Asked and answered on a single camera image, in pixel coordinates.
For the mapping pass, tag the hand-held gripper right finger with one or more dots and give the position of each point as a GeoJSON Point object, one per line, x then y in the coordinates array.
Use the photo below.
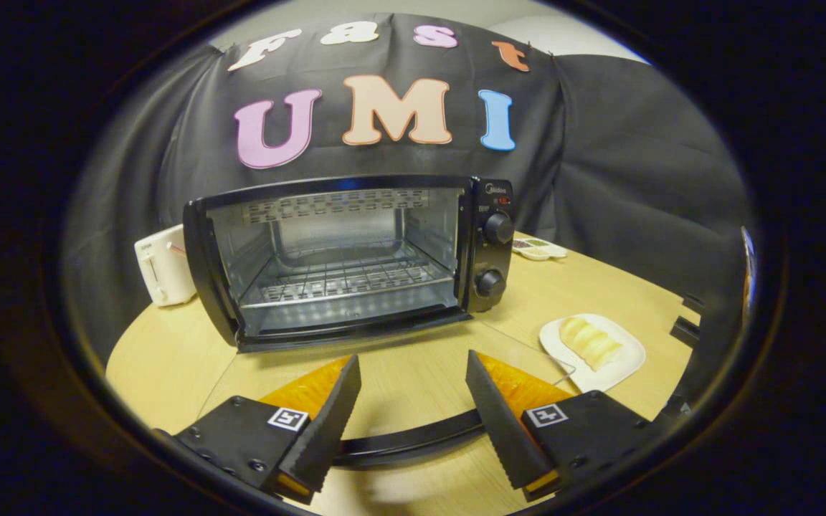
{"type": "Point", "coordinates": [495, 423]}

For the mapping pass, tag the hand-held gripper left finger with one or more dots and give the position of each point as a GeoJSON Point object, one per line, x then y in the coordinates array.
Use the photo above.
{"type": "Point", "coordinates": [327, 423]}

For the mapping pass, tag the pale ridged bread roll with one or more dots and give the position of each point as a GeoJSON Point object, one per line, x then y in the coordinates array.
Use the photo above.
{"type": "Point", "coordinates": [591, 344]}

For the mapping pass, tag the black toaster oven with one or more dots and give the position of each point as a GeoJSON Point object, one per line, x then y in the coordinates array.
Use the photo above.
{"type": "Point", "coordinates": [492, 258]}

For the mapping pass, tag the white toaster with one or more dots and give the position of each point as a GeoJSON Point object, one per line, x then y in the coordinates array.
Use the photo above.
{"type": "Point", "coordinates": [165, 269]}

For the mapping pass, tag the white plate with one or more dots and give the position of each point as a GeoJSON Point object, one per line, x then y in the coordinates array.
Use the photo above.
{"type": "Point", "coordinates": [624, 369]}

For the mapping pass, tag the white divided snack dish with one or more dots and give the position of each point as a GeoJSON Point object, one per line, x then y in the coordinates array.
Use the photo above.
{"type": "Point", "coordinates": [538, 249]}

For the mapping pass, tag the black chair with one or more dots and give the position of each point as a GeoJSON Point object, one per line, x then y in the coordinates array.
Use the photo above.
{"type": "Point", "coordinates": [714, 358]}

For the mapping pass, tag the black backdrop cloth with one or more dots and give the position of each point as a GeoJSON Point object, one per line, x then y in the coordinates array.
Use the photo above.
{"type": "Point", "coordinates": [621, 165]}

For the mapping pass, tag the white blue-edged object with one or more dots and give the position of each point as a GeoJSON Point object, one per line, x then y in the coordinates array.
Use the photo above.
{"type": "Point", "coordinates": [748, 276]}

